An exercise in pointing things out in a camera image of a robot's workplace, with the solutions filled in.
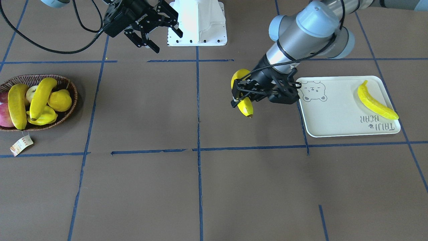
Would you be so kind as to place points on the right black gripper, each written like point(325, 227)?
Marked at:
point(126, 17)

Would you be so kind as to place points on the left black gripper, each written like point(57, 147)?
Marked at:
point(265, 74)

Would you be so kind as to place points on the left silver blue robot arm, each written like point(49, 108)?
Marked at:
point(316, 30)

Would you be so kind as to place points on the brown wicker basket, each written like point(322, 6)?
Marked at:
point(35, 79)

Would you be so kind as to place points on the paper basket tag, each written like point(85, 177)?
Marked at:
point(20, 145)

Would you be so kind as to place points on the white bear tray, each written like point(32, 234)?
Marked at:
point(331, 107)

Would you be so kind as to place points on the yellow pear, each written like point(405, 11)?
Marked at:
point(48, 116)

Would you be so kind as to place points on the pale green apple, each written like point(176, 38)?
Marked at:
point(30, 93)

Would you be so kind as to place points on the red apple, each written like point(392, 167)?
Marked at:
point(5, 118)

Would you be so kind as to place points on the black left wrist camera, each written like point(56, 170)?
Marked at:
point(285, 90)

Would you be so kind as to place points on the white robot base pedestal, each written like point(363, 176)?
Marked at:
point(202, 22)

